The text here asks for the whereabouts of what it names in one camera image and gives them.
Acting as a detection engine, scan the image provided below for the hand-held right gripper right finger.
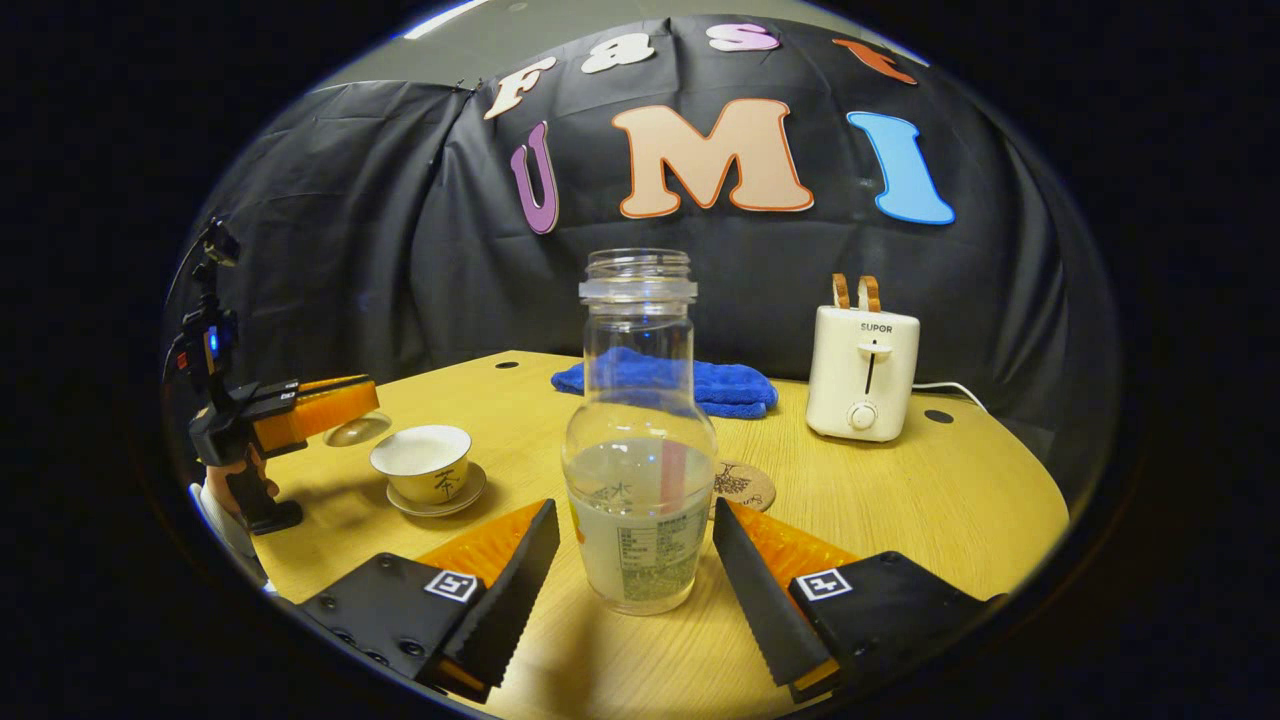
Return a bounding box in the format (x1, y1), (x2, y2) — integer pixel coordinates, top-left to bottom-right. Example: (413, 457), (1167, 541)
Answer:
(712, 499), (1006, 704)

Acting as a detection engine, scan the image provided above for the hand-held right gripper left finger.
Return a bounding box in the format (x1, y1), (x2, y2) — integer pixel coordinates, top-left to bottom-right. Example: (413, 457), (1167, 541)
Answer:
(297, 499), (562, 704)

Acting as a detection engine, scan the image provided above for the round wooden coaster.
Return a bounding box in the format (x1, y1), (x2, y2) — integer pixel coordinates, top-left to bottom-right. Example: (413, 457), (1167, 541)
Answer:
(712, 460), (777, 516)

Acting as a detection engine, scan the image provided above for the clear plastic water bottle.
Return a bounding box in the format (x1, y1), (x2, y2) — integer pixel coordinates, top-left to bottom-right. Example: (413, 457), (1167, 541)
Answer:
(562, 248), (718, 616)

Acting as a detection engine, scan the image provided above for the yellow teacup saucer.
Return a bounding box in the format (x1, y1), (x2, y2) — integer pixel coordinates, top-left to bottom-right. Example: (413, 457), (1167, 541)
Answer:
(386, 462), (488, 518)

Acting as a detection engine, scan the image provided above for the black backdrop cloth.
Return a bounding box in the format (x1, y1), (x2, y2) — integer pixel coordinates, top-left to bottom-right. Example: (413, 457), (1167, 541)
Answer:
(165, 15), (1121, 511)

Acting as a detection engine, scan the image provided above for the blue towel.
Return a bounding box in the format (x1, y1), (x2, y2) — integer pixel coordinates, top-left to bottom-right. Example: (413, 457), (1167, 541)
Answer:
(550, 347), (779, 420)

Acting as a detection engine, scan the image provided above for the white toaster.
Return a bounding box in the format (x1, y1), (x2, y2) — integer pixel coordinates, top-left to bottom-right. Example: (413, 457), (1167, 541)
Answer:
(806, 305), (921, 443)

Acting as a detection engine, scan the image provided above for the white toaster cable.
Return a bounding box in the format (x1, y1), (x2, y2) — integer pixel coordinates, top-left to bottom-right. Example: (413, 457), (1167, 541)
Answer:
(912, 381), (989, 413)

